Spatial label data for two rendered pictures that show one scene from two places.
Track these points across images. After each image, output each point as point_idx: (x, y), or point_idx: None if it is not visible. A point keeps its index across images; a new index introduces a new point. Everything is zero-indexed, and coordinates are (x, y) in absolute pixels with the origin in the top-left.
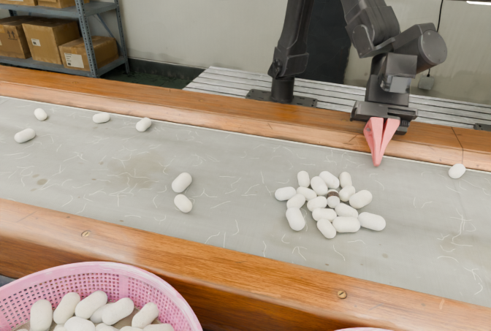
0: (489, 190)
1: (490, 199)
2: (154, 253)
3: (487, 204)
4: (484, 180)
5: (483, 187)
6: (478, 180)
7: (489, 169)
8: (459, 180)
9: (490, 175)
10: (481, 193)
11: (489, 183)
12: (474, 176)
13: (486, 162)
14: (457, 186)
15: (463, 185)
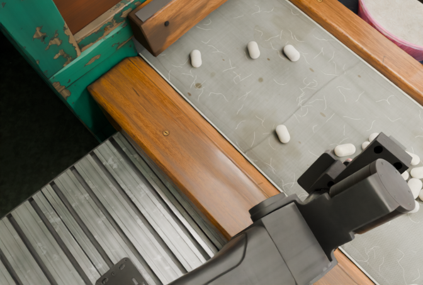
0: (394, 256)
1: (406, 247)
2: None
3: (417, 245)
4: (382, 268)
5: (395, 262)
6: (389, 271)
7: (363, 275)
8: (409, 283)
9: (368, 269)
10: (407, 257)
11: (383, 262)
12: (387, 279)
13: (366, 282)
14: (421, 277)
15: (413, 275)
